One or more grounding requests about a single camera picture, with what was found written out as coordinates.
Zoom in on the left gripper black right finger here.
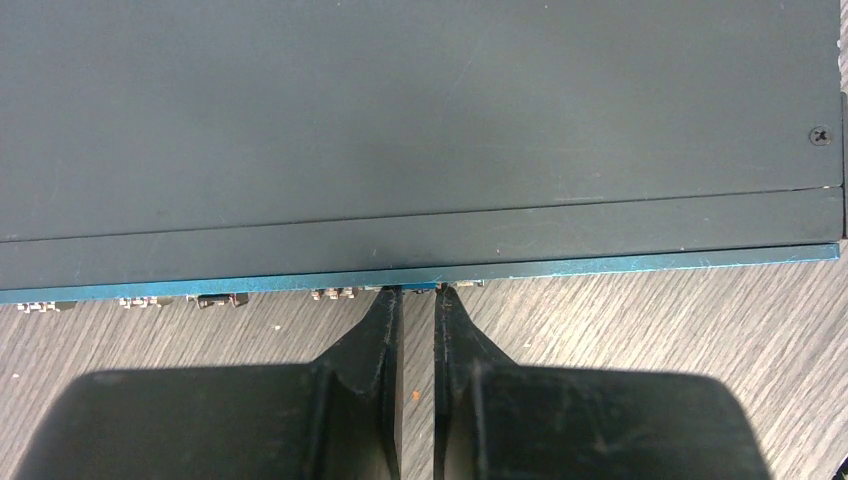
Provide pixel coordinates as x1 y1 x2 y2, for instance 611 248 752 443
433 286 769 479

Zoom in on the dark grey network switch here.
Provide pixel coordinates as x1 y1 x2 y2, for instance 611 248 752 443
1 1 847 307

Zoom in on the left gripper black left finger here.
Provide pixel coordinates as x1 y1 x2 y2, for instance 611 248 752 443
16 287 403 479

